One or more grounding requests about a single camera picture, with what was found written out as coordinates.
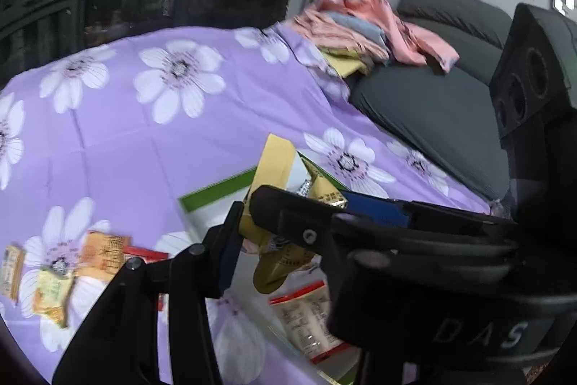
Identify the yellow cloth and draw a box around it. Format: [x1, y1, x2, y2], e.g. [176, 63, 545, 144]
[321, 48, 371, 80]

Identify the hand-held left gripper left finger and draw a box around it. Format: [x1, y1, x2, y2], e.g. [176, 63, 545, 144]
[52, 200, 245, 385]

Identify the purple floral bedsheet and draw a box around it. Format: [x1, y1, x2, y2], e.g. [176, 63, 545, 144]
[0, 24, 502, 385]

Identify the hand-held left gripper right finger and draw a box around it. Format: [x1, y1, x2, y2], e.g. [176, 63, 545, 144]
[358, 346, 527, 385]

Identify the gold snack packet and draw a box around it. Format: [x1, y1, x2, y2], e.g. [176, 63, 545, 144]
[246, 166, 351, 296]

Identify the orange panda snack packet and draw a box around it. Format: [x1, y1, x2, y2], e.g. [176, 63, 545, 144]
[269, 280, 358, 364]

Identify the red snack packet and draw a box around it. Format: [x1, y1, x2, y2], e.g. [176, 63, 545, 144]
[121, 245, 171, 310]

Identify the clear-wrapped cracker packet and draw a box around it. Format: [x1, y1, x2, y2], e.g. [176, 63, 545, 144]
[0, 244, 26, 303]

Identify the green cardboard box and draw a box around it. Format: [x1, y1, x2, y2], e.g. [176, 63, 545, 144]
[177, 133, 364, 385]

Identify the blue-grey cloth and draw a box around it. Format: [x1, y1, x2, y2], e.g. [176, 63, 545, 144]
[332, 12, 391, 62]

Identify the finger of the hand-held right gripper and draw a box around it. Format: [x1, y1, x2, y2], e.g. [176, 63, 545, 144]
[250, 185, 361, 273]
[347, 191, 520, 233]

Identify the grey sofa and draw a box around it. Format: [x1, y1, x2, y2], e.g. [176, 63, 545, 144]
[348, 0, 517, 202]

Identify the pink cloth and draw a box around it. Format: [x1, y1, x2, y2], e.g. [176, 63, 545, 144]
[292, 0, 461, 74]

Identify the yellow-green corn snack packet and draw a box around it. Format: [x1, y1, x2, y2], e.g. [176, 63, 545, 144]
[31, 268, 76, 328]

